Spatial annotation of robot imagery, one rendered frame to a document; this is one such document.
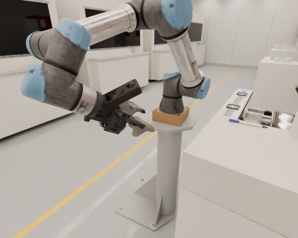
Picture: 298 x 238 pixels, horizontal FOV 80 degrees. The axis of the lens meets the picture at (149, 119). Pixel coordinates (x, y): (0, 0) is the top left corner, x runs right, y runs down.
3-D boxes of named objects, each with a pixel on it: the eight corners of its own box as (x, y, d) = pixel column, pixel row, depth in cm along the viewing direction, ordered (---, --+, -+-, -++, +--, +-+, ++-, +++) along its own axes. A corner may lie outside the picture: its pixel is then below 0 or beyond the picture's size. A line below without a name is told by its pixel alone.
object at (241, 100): (248, 109, 124) (253, 90, 118) (230, 147, 83) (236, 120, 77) (233, 106, 129) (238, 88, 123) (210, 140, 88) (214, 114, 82)
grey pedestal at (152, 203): (113, 211, 144) (102, 120, 109) (140, 176, 180) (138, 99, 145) (173, 241, 123) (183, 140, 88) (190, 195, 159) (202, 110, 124)
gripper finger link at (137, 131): (145, 140, 60) (122, 126, 56) (156, 128, 57) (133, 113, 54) (145, 145, 57) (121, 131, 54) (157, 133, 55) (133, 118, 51)
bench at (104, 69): (151, 86, 489) (151, 0, 404) (100, 106, 355) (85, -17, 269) (121, 81, 544) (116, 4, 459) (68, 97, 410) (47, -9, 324)
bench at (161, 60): (184, 73, 654) (189, 10, 568) (158, 83, 519) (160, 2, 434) (159, 70, 709) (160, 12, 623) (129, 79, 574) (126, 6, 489)
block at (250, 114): (262, 118, 97) (263, 113, 96) (261, 120, 95) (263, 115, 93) (246, 115, 101) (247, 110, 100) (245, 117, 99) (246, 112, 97)
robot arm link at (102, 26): (136, -5, 73) (12, 28, 47) (158, -9, 67) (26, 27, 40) (142, 26, 80) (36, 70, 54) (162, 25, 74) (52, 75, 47)
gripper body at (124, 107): (115, 119, 60) (81, 107, 52) (130, 100, 57) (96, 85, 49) (120, 135, 55) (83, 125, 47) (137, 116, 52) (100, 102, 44)
